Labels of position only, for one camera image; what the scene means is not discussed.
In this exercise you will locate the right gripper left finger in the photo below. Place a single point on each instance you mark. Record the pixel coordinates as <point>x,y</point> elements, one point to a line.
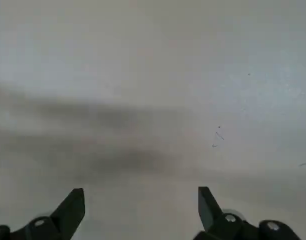
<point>65,215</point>

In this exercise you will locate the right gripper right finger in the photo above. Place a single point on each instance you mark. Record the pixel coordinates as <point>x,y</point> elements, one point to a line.
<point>210,215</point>

